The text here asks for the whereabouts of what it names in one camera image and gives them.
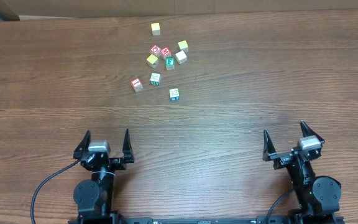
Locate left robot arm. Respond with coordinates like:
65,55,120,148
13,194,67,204
73,130,135,224

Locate red M block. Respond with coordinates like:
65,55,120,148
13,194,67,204
160,47,172,60

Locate red O block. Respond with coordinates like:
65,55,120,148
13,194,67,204
150,45,161,57

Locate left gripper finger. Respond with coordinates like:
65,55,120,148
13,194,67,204
122,129,134,163
73,130,91,159

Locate yellow block right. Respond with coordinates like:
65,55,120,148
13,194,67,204
178,40,189,52

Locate cardboard wall panel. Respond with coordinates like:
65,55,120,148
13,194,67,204
0,0,358,20

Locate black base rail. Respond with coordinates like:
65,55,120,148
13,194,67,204
67,215,345,224

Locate yellow block left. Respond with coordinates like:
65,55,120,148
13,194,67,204
147,54,158,68

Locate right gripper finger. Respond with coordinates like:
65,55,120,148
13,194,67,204
300,120,324,144
262,129,277,161

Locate far yellow wooden block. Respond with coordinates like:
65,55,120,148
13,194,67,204
150,23,161,35

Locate white blue picture block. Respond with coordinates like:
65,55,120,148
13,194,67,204
169,88,180,101

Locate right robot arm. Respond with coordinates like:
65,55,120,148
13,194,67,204
262,121,344,223

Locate red I block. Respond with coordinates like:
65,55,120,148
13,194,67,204
131,78,144,92

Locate white green picture block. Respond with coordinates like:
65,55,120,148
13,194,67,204
150,73,161,86

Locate green F block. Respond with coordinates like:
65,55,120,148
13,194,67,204
165,57,175,70

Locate plain white wooden block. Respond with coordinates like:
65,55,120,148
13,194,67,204
175,50,188,64

